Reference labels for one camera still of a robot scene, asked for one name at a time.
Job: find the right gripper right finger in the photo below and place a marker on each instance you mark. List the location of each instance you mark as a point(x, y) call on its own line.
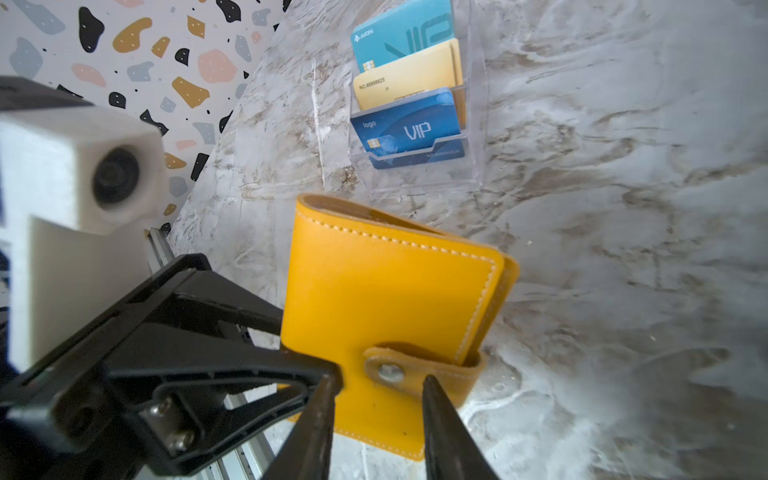
point(450, 451)

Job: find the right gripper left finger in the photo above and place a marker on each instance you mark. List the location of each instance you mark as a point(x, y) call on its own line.
point(306, 453)

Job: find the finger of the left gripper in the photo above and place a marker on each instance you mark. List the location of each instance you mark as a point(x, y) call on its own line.
point(161, 380)

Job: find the yellow leather card holder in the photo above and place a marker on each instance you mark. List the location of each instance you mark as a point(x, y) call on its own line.
point(391, 302)

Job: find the blue VIP card in stand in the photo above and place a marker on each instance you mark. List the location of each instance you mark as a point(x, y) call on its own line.
point(422, 129)

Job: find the gold card in stand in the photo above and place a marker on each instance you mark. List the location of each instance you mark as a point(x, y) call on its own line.
point(435, 67)

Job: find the teal VIP card in stand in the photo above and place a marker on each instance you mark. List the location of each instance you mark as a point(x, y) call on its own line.
point(401, 31)

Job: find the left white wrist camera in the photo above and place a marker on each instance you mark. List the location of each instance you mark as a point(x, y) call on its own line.
point(77, 185)

